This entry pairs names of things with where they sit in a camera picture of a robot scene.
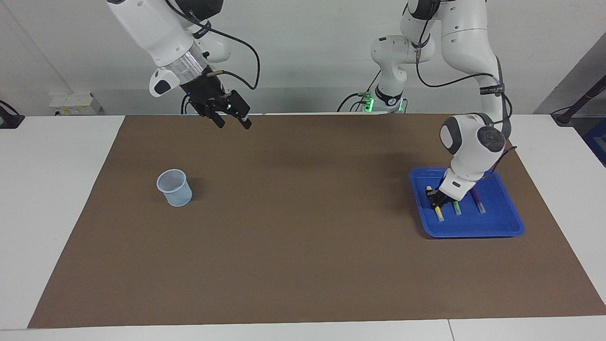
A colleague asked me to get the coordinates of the yellow highlighter pen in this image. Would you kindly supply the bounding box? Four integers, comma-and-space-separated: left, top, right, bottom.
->
426, 185, 446, 222

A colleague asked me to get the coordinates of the purple highlighter pen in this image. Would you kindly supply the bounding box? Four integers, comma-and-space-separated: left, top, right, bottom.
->
470, 189, 487, 214

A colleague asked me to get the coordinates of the blue plastic tray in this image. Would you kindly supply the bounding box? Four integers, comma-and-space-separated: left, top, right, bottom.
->
409, 167, 525, 238

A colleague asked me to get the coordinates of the pale blue mesh pen cup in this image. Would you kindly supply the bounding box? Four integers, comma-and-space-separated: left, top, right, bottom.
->
156, 169, 193, 207

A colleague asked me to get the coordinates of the brown table mat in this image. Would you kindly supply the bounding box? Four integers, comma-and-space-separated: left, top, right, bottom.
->
27, 114, 606, 329

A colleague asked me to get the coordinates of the white power strip box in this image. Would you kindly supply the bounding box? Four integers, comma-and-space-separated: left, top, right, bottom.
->
49, 92, 102, 116

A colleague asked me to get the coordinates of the blue crate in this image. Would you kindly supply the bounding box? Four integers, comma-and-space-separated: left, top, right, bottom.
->
583, 118, 606, 167

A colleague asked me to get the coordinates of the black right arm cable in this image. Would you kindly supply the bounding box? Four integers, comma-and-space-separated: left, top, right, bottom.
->
163, 0, 261, 91

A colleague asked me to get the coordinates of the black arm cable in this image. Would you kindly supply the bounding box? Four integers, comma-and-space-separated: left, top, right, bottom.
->
413, 26, 518, 184
163, 0, 261, 91

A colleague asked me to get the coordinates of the black left base cable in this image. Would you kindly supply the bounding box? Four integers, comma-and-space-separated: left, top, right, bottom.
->
337, 71, 382, 113

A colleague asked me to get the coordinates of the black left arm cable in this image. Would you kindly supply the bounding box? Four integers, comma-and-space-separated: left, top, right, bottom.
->
413, 26, 518, 184

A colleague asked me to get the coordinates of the black camera stand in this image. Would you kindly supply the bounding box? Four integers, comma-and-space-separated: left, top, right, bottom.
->
551, 76, 606, 126

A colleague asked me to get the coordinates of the black clamp mount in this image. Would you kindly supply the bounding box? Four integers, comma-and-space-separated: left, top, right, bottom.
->
0, 100, 25, 129

